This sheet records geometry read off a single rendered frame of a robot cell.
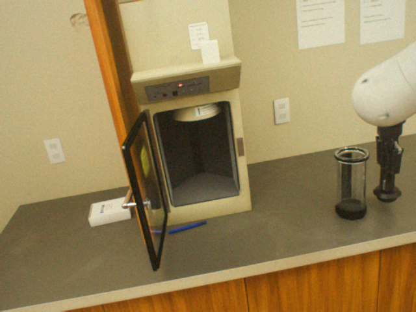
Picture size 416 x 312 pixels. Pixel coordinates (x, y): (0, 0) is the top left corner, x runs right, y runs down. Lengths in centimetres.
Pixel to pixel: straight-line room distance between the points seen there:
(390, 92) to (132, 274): 89
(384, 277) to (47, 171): 145
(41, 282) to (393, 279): 116
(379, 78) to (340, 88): 108
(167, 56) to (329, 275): 87
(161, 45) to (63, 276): 80
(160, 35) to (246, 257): 73
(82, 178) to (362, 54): 139
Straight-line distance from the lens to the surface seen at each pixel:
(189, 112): 127
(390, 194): 139
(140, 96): 116
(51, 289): 131
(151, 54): 120
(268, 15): 168
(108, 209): 154
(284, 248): 123
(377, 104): 77
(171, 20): 119
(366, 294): 145
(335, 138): 191
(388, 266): 141
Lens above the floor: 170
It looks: 23 degrees down
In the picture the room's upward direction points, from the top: 9 degrees counter-clockwise
